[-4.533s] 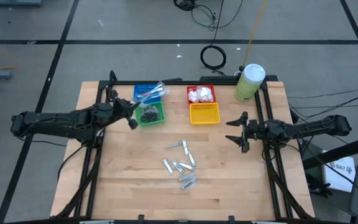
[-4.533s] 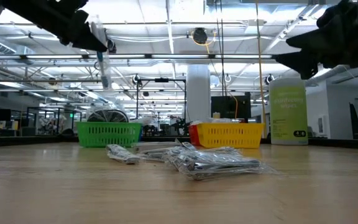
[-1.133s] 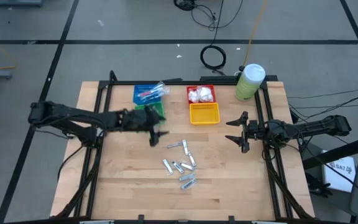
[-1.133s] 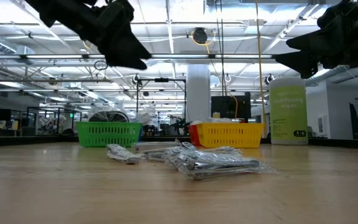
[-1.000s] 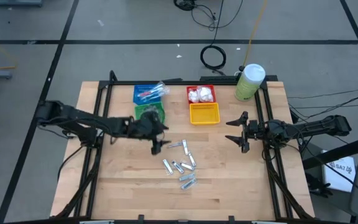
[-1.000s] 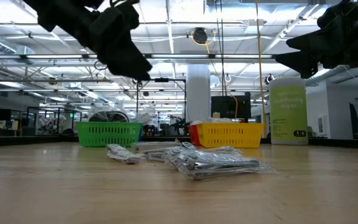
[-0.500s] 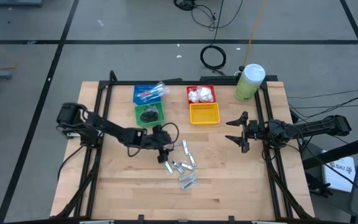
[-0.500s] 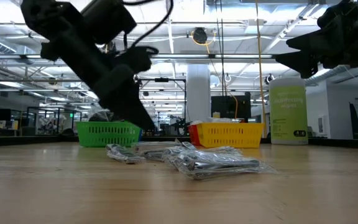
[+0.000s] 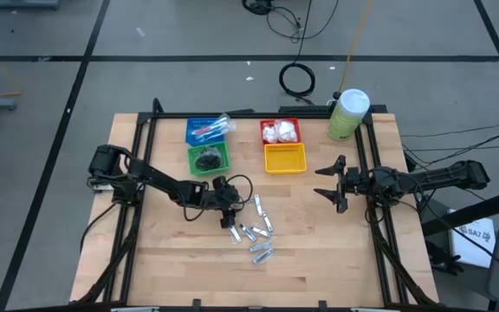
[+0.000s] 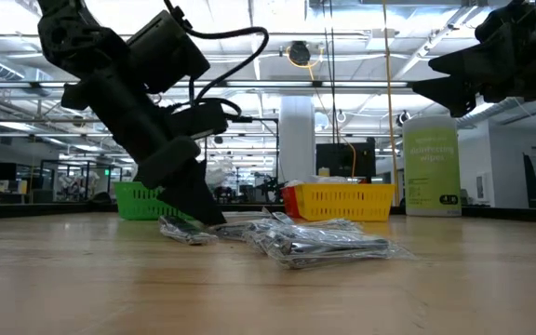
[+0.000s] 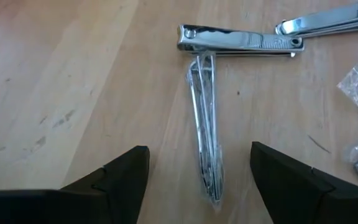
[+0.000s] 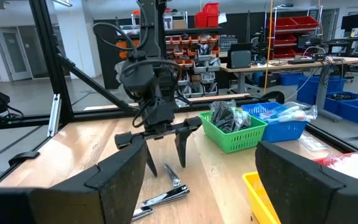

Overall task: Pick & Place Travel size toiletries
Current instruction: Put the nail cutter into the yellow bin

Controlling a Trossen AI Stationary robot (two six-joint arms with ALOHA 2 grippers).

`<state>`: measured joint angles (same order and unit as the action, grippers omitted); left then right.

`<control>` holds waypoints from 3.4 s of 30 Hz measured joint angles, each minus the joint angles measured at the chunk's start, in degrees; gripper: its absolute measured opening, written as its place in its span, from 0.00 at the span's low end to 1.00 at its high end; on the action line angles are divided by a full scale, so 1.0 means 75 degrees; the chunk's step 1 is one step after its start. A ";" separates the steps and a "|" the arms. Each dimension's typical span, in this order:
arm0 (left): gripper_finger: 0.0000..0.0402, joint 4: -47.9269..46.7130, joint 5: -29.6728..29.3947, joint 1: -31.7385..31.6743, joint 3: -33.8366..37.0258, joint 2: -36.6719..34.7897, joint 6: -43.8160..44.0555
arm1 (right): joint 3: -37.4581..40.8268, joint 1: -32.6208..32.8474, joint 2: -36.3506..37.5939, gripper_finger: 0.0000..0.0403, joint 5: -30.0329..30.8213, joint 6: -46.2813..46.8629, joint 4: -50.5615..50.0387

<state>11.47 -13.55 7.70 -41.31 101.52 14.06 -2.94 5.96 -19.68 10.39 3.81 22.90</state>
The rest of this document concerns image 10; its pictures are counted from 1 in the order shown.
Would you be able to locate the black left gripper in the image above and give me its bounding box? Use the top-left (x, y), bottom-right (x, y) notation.
top-left (62, 74), bottom-right (230, 227)

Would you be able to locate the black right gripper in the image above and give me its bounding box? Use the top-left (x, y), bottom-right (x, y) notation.
top-left (410, 0), bottom-right (536, 117)

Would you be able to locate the silver nail clipper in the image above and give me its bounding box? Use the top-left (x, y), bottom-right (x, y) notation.
top-left (211, 219), bottom-right (274, 242)
top-left (242, 221), bottom-right (393, 252)
top-left (248, 221), bottom-right (343, 238)
top-left (267, 234), bottom-right (413, 271)
top-left (157, 214), bottom-right (220, 247)
top-left (295, 217), bottom-right (365, 234)
top-left (267, 207), bottom-right (297, 224)
top-left (221, 210), bottom-right (272, 222)

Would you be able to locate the green plastic basket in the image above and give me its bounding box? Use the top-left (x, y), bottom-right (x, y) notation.
top-left (113, 181), bottom-right (195, 221)

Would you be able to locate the dark background robot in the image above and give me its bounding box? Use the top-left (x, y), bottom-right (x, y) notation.
top-left (254, 172), bottom-right (284, 204)

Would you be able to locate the red plastic basket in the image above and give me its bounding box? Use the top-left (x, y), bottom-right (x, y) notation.
top-left (280, 185), bottom-right (302, 220)

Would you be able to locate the green disinfecting wipes canister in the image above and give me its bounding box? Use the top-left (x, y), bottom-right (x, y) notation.
top-left (401, 114), bottom-right (462, 219)

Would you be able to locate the white building pillar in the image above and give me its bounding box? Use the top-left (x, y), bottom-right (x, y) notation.
top-left (278, 95), bottom-right (317, 185)

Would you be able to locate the yellow plastic basket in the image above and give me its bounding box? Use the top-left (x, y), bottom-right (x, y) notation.
top-left (294, 183), bottom-right (397, 222)

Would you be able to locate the yellow hanging cable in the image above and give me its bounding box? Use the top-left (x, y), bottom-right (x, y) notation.
top-left (381, 0), bottom-right (400, 208)

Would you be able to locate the black background rig frame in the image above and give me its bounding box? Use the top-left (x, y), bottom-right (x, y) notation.
top-left (228, 114), bottom-right (280, 187)

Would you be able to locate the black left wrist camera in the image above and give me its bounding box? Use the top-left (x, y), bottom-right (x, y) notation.
top-left (126, 8), bottom-right (211, 95)

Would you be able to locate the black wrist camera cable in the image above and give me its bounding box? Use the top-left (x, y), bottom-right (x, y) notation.
top-left (163, 0), bottom-right (270, 117)

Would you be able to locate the black ceiling cord reel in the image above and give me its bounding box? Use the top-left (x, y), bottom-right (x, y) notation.
top-left (288, 40), bottom-right (313, 68)

